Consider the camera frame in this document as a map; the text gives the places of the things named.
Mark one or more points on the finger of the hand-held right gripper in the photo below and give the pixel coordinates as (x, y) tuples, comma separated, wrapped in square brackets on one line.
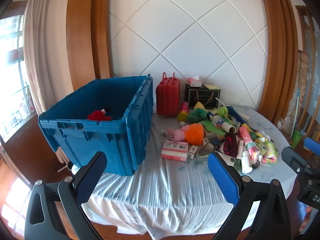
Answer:
[(295, 158), (312, 145)]

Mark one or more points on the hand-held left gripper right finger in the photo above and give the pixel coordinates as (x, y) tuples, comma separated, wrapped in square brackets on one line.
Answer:
[(222, 177)]

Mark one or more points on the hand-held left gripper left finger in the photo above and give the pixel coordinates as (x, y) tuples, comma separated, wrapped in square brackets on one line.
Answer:
[(92, 177)]

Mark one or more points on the blue plastic crate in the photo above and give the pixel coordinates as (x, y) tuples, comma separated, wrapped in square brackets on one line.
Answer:
[(100, 150)]

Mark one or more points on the maroon sock with red stars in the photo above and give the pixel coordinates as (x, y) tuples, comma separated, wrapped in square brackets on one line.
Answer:
[(231, 145)]

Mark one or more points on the green dustpan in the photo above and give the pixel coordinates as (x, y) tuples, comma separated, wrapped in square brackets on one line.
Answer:
[(297, 138)]

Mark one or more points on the green pastel tissue packet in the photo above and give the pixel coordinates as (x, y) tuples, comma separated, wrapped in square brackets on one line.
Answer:
[(270, 152)]

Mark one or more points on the white plastic bottle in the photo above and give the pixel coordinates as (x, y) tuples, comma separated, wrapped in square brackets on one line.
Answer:
[(246, 163)]

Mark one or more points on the small white carton with barcode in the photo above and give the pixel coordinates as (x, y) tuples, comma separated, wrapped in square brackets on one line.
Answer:
[(192, 152)]

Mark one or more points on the pink tissue packet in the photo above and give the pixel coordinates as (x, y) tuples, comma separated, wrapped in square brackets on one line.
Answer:
[(244, 135)]

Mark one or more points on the white roll with cardboard core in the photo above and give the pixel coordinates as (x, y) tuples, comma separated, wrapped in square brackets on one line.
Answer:
[(228, 127)]

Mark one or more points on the green cloth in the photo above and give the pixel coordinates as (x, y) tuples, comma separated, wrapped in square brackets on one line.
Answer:
[(212, 127)]

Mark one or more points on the pink pig plush orange dress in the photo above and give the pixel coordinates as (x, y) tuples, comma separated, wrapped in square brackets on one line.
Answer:
[(192, 133)]

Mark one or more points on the blue white toothpaste pack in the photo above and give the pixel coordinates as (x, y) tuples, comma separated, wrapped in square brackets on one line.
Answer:
[(218, 121)]

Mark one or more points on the red plush toy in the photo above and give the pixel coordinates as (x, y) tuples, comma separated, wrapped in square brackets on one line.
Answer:
[(97, 116)]

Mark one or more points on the striped light blue tablecloth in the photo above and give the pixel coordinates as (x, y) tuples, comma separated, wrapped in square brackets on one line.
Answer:
[(162, 192)]

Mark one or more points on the blue feather duster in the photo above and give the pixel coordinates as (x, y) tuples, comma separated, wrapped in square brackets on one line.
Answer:
[(236, 115)]

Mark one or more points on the green dinosaur plush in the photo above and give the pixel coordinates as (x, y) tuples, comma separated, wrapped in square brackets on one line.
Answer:
[(196, 113)]

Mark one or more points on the pink yellow canister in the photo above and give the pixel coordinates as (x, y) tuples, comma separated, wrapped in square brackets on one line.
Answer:
[(183, 111)]

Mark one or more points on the black gift box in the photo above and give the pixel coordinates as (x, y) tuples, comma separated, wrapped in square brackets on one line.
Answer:
[(202, 97)]

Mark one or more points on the yellow notepad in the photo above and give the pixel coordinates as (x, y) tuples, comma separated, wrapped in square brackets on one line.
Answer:
[(211, 86)]

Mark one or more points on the red toy suitcase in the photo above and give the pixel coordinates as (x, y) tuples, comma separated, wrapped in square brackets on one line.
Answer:
[(167, 97)]

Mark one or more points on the pink tissue box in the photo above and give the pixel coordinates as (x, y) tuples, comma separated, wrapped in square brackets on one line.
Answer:
[(194, 81)]

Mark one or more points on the white curtain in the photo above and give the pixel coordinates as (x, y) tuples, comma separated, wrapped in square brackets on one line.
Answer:
[(42, 67)]

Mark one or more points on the window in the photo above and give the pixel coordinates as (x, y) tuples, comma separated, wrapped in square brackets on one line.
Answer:
[(12, 80)]

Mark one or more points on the wooden wall panel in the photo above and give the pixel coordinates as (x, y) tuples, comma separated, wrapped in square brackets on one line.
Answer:
[(277, 55), (85, 30)]

